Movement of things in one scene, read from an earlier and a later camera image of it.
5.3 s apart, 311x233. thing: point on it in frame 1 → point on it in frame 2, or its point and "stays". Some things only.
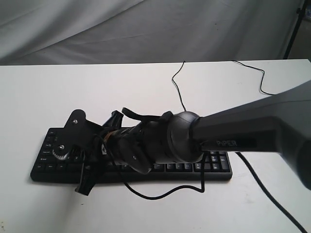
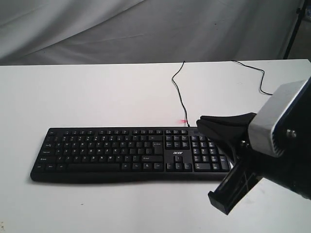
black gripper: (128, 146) → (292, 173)
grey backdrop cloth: (91, 32) stays
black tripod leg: (301, 11) stays
